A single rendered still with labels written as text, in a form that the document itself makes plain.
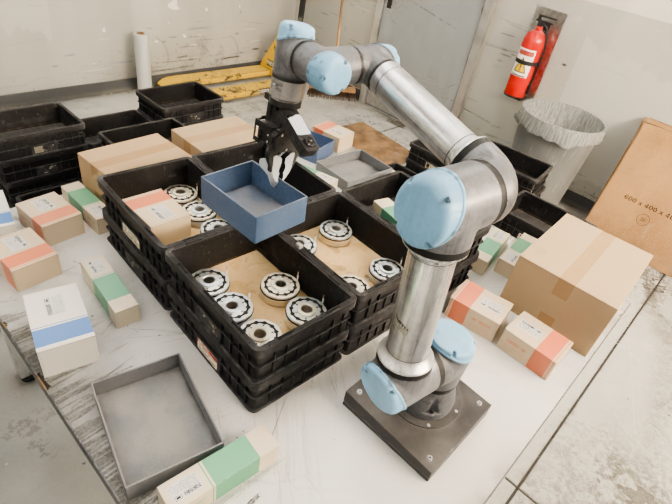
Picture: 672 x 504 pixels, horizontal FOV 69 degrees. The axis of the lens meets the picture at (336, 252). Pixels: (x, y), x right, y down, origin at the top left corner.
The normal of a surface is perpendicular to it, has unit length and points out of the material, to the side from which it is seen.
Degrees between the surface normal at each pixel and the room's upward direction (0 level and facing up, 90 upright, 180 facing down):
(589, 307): 90
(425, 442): 4
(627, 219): 75
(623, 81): 90
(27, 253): 0
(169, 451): 0
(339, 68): 90
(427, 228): 84
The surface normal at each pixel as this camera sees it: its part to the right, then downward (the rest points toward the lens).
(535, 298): -0.67, 0.37
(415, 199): -0.78, 0.17
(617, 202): -0.62, 0.15
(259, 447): 0.15, -0.79
